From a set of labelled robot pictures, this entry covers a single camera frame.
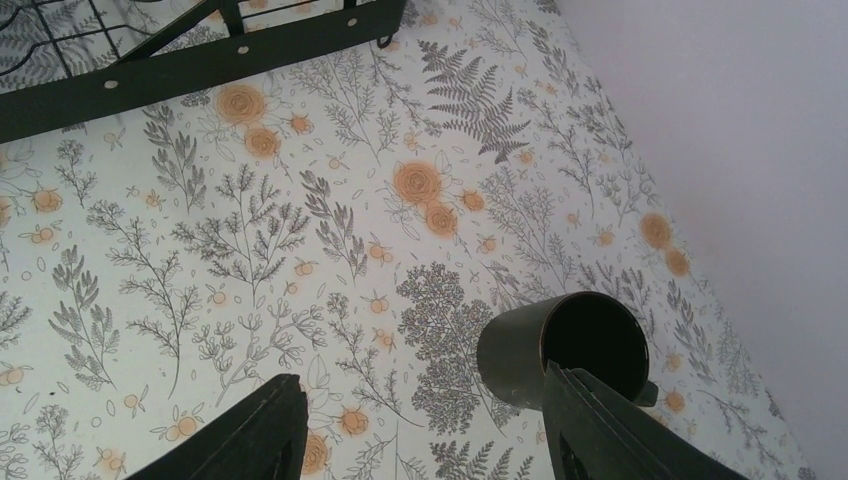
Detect black matte mug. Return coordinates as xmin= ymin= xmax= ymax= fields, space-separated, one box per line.
xmin=476 ymin=291 xmax=658 ymax=410

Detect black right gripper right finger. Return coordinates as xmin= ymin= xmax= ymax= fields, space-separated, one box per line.
xmin=543 ymin=361 xmax=743 ymax=480

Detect floral patterned table mat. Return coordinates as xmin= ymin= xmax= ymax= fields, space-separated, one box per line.
xmin=1 ymin=1 xmax=814 ymax=479

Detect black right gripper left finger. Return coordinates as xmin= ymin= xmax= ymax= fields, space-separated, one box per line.
xmin=130 ymin=374 xmax=308 ymax=480

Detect black wire dish rack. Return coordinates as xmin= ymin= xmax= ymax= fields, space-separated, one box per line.
xmin=1 ymin=1 xmax=406 ymax=143

